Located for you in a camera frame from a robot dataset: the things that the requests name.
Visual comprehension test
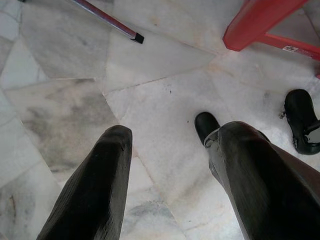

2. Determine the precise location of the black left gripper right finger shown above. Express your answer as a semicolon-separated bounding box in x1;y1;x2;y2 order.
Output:
216;120;320;240

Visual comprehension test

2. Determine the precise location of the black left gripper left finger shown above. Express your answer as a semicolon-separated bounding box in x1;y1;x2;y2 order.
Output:
36;124;134;240

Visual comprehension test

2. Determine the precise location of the black right robot foot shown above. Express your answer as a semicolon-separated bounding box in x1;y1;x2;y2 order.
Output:
284;89;320;155

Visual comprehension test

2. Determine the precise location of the red plastic stool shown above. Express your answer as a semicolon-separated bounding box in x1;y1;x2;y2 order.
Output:
222;0;320;80

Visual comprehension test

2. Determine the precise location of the silver metal clothes rack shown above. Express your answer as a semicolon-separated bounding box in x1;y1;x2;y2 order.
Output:
71;0;145;45

